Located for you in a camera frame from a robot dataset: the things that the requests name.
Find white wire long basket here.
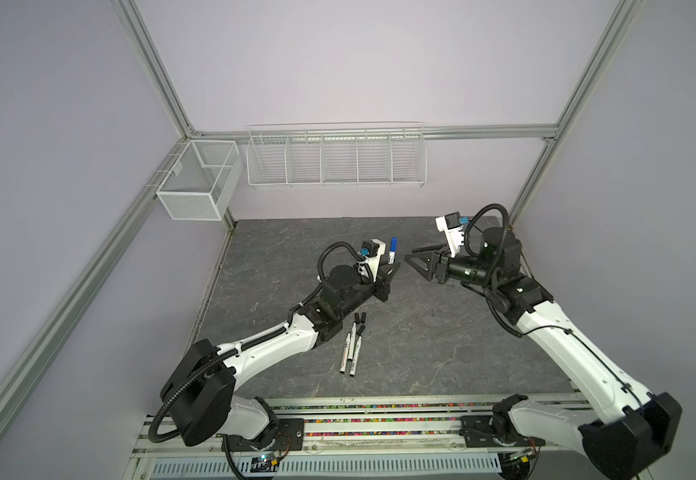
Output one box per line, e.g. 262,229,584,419
246,122,428,188

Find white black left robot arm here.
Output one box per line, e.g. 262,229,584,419
147,239,399,449

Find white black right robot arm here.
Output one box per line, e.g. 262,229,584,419
404,203,683,479

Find white mesh square basket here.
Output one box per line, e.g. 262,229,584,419
156,140,244,221

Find white marker blue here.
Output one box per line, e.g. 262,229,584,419
388,237,398,264

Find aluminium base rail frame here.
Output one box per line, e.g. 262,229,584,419
123,394,601,479

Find white marker pen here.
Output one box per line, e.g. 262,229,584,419
347,322,358,361
349,336,362,377
339,333,350,374

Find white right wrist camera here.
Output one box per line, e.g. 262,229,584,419
436,212,469,258

